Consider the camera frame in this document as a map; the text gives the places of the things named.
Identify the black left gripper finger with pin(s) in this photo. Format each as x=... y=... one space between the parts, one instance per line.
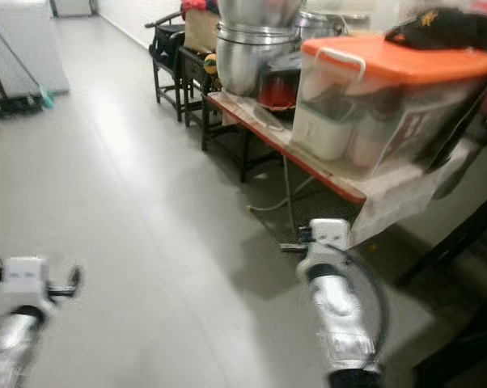
x=77 y=280

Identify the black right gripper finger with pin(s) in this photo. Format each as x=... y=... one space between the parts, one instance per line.
x=294 y=246

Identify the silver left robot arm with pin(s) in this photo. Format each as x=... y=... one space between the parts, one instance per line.
x=17 y=352

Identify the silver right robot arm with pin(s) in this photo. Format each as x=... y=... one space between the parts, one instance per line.
x=345 y=323

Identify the beige table cover cloth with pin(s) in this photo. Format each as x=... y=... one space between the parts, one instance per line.
x=397 y=202

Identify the folding table with orange edge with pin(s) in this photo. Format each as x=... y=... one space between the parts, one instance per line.
x=276 y=139

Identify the red and black pot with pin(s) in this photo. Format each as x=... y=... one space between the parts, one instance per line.
x=280 y=85

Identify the clear storage box orange lid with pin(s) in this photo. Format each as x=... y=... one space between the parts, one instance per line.
x=389 y=97

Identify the mop with green head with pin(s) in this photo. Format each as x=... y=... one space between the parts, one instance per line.
x=25 y=103

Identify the large stainless steel pot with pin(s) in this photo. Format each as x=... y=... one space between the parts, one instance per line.
x=247 y=61

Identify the black bag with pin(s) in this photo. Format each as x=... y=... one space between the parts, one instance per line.
x=466 y=137

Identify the yellow green ball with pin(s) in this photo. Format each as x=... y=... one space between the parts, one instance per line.
x=209 y=65

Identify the black wooden chair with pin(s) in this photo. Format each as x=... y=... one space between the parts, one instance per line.
x=187 y=73
x=164 y=48

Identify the small steel pot with lid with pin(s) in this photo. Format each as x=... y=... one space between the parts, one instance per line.
x=328 y=24

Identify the stainless steel basin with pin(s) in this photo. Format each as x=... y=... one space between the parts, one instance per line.
x=264 y=10

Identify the white chest appliance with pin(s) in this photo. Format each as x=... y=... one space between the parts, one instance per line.
x=25 y=40

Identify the black cap with yellow print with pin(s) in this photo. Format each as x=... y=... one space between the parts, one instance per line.
x=446 y=28

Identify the red cloth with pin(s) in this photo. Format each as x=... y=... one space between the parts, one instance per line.
x=199 y=6

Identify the small white appliance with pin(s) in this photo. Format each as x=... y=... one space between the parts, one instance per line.
x=72 y=6

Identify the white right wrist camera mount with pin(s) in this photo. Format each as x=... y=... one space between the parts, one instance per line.
x=328 y=241

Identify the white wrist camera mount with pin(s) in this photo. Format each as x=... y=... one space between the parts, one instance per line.
x=25 y=283
x=328 y=241

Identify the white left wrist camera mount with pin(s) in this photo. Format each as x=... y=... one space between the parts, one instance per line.
x=25 y=283

